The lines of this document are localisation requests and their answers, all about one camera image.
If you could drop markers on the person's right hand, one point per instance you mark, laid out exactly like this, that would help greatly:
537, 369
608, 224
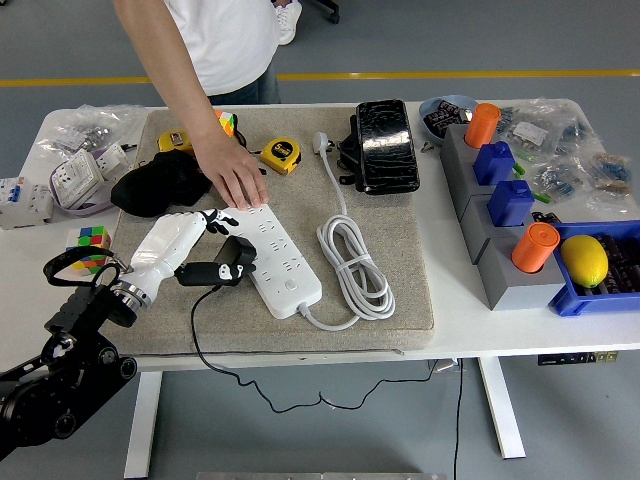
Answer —
232, 172

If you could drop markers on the white and black robot left hand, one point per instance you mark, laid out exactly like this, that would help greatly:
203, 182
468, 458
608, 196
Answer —
160, 250

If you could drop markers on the white power strip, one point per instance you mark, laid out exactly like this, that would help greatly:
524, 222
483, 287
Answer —
280, 260

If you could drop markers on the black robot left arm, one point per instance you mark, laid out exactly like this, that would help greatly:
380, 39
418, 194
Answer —
65, 360

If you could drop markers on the person's right forearm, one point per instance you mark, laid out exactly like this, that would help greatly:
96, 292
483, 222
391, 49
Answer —
170, 75

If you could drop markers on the large colourful puzzle cube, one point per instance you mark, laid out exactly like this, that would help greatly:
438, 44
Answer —
226, 124

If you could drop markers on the large yellow tape measure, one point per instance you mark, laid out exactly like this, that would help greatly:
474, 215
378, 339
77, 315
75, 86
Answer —
280, 155

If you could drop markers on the black cloth pouch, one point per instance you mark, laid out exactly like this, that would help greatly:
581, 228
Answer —
150, 192

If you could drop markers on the small yellow tape measure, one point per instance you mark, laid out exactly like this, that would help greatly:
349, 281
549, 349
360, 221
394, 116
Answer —
172, 141

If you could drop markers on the small colourful puzzle cube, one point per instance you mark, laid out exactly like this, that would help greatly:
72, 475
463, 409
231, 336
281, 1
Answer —
87, 247

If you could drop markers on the beige cushion mat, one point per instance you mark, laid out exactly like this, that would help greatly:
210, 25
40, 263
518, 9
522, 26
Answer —
300, 200

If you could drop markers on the small white socket panel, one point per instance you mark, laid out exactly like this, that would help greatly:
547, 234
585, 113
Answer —
112, 157

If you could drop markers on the small black clip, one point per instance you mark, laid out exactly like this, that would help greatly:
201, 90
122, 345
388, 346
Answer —
129, 146

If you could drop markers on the large white socket panel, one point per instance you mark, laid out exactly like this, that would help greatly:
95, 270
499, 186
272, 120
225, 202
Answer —
75, 177

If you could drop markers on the person's torso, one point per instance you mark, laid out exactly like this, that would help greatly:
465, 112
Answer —
225, 45

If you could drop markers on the white circuit breaker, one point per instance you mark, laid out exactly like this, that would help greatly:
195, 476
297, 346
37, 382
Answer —
25, 202

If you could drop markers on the clear bag metal parts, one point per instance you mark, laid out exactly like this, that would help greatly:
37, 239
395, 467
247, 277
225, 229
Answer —
85, 127

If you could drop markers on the glossy black case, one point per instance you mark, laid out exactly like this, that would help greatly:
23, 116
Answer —
387, 145

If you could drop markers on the person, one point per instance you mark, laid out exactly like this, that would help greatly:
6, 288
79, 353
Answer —
291, 25

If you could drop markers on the white table leg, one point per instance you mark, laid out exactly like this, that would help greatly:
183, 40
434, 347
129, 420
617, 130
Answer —
500, 410
142, 425

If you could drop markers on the black chair base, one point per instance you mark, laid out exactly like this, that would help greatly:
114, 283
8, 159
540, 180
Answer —
331, 12

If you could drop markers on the small metal clip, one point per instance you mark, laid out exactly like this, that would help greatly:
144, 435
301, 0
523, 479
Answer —
428, 147

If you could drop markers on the light blue bowl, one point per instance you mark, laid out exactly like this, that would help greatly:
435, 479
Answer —
429, 131

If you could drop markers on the black parts in bowl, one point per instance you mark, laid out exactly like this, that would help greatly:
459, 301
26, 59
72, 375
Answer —
442, 117

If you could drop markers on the grey holder block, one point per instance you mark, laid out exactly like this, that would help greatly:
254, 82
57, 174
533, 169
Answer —
475, 220
452, 150
525, 297

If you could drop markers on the orange cylinder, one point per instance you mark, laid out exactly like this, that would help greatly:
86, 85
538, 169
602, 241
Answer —
532, 250
481, 125

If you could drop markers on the blue peg block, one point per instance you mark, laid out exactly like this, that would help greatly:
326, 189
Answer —
492, 165
510, 205

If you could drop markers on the green peg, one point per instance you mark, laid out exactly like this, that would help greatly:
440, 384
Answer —
519, 169
545, 198

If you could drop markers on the clear bag white labelled parts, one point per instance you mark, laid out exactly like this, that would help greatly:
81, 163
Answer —
527, 132

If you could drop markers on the clear bag blue resistors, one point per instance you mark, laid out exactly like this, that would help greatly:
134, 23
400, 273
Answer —
557, 180

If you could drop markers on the blue plastic bin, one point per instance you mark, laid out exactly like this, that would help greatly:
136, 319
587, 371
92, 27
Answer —
570, 300

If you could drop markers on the yellow lemon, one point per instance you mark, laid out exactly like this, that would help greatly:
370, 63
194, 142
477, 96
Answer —
584, 261

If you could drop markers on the black table control panel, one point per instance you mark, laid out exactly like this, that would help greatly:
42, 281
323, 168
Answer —
560, 358

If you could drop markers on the clear bag mixed resistors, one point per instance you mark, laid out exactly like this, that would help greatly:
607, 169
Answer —
610, 172

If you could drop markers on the black parts in bin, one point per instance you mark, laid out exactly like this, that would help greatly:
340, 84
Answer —
622, 272

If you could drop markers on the grey under-table bracket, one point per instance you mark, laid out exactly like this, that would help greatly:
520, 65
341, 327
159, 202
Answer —
445, 366

